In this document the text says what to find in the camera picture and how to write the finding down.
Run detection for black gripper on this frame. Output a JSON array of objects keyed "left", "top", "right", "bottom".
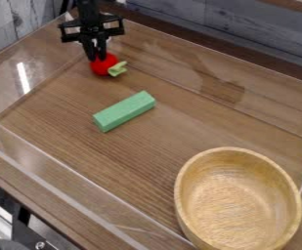
[{"left": 58, "top": 14, "right": 125, "bottom": 62}]

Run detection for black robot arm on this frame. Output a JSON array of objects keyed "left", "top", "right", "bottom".
[{"left": 58, "top": 0, "right": 125, "bottom": 62}]

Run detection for black metal table leg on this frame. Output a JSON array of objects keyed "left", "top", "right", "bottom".
[{"left": 12, "top": 204, "right": 31, "bottom": 228}]

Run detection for red plush strawberry toy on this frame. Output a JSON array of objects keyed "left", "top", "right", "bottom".
[{"left": 90, "top": 53, "right": 127, "bottom": 77}]

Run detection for clear acrylic corner bracket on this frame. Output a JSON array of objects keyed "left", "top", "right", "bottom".
[{"left": 65, "top": 12, "right": 81, "bottom": 25}]

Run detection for wooden bowl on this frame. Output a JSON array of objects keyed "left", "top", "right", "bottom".
[{"left": 174, "top": 146, "right": 302, "bottom": 250}]

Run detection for clear acrylic enclosure wall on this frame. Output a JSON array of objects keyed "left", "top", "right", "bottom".
[{"left": 0, "top": 22, "right": 302, "bottom": 250}]

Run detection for green foam block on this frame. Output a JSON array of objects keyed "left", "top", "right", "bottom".
[{"left": 93, "top": 91, "right": 155, "bottom": 133}]

